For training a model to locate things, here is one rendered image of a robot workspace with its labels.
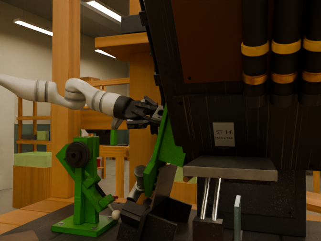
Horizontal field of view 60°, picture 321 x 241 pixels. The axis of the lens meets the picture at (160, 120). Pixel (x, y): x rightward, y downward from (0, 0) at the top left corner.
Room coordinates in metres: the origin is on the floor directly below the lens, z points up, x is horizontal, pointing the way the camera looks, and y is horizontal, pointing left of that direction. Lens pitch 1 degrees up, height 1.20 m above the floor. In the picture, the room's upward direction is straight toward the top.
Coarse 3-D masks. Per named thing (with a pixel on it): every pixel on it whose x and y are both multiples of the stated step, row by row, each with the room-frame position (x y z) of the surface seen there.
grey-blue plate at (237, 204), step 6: (240, 198) 0.63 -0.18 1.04; (240, 204) 0.63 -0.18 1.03; (234, 210) 0.57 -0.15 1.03; (240, 210) 0.63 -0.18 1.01; (234, 216) 0.57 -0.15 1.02; (240, 216) 0.63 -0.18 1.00; (234, 222) 0.57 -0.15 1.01; (240, 222) 0.63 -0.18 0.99; (234, 228) 0.57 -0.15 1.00; (240, 228) 0.63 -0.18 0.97; (234, 234) 0.57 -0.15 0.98; (240, 234) 0.60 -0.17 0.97; (234, 240) 0.57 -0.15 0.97; (240, 240) 0.57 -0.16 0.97
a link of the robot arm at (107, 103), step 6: (108, 96) 0.87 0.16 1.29; (114, 96) 0.87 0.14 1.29; (102, 102) 0.87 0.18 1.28; (108, 102) 0.86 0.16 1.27; (114, 102) 0.85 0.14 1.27; (102, 108) 0.87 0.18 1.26; (108, 108) 0.86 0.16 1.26; (108, 114) 0.88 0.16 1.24; (114, 120) 0.91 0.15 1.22; (120, 120) 0.93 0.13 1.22; (114, 126) 0.90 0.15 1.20
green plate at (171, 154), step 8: (168, 120) 0.71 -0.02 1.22; (160, 128) 0.71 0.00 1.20; (168, 128) 0.71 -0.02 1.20; (160, 136) 0.71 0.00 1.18; (168, 136) 0.71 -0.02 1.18; (160, 144) 0.72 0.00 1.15; (168, 144) 0.71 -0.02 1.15; (160, 152) 0.72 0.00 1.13; (168, 152) 0.71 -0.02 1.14; (176, 152) 0.71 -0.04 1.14; (152, 160) 0.71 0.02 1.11; (160, 160) 0.72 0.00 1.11; (168, 160) 0.71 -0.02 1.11; (176, 160) 0.71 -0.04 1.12; (184, 160) 0.70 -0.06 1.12
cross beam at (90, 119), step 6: (84, 114) 1.31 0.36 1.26; (90, 114) 1.30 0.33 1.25; (96, 114) 1.29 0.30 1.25; (102, 114) 1.28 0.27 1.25; (84, 120) 1.31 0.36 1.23; (90, 120) 1.30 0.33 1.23; (96, 120) 1.29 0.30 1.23; (102, 120) 1.28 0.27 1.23; (108, 120) 1.27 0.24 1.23; (126, 120) 1.25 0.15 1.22; (84, 126) 1.31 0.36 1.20; (90, 126) 1.30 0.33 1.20; (96, 126) 1.29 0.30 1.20; (102, 126) 1.28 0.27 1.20; (108, 126) 1.27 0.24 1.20; (120, 126) 1.25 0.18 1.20; (126, 126) 1.25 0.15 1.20
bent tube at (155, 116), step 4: (160, 108) 0.84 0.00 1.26; (156, 112) 0.82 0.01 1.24; (160, 112) 0.84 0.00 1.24; (152, 116) 0.81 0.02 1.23; (156, 116) 0.81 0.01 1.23; (160, 116) 0.81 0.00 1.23; (160, 120) 0.81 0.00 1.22; (132, 188) 0.80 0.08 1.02; (132, 192) 0.78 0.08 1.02; (136, 192) 0.79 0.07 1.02; (128, 196) 0.78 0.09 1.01; (132, 196) 0.78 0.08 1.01; (136, 196) 0.78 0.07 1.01; (132, 200) 0.80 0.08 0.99; (136, 200) 0.78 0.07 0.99
